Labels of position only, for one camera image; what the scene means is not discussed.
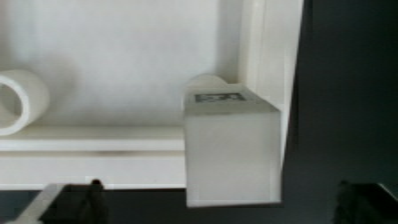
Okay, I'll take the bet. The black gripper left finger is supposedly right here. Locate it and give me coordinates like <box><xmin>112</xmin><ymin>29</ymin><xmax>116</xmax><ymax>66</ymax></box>
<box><xmin>11</xmin><ymin>179</ymin><xmax>109</xmax><ymax>224</ymax></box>

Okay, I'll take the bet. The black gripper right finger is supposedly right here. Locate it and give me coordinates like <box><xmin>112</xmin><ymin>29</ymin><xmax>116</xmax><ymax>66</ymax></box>
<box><xmin>334</xmin><ymin>181</ymin><xmax>398</xmax><ymax>224</ymax></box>

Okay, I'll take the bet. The white table leg with tag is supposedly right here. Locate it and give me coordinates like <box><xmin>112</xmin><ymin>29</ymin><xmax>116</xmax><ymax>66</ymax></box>
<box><xmin>183</xmin><ymin>75</ymin><xmax>283</xmax><ymax>208</ymax></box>

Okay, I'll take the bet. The white square table top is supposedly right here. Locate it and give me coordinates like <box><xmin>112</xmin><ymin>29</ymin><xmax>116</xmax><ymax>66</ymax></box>
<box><xmin>0</xmin><ymin>0</ymin><xmax>304</xmax><ymax>190</ymax></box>

